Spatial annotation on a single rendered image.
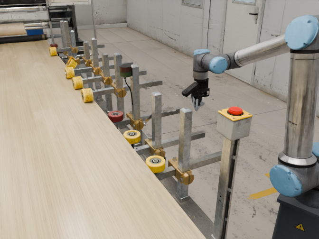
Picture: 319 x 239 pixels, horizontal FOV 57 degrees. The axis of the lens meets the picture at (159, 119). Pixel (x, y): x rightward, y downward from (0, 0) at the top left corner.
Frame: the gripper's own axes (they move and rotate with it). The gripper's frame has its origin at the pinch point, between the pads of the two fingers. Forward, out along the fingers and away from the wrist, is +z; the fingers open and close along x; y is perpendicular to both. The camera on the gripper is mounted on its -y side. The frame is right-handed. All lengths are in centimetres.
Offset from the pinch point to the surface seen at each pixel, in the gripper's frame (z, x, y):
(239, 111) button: -40, -81, -43
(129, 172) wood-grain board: -7, -50, -66
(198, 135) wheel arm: 2.0, -26.0, -15.8
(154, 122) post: -14, -30, -44
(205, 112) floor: 82, 136, 114
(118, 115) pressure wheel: -8, -2, -51
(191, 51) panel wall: 69, 383, 259
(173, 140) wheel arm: 0.9, -25.0, -30.8
